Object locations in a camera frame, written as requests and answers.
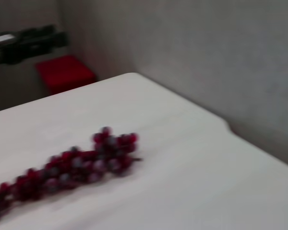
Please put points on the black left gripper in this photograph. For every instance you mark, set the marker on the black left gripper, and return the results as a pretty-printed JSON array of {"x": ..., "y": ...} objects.
[{"x": 4, "y": 50}]

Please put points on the dark red grape bunch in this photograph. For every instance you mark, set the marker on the dark red grape bunch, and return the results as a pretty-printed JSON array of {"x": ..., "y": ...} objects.
[{"x": 98, "y": 163}]

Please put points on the red square stool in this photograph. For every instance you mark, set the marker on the red square stool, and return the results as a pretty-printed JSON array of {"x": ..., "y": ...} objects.
[{"x": 64, "y": 72}]

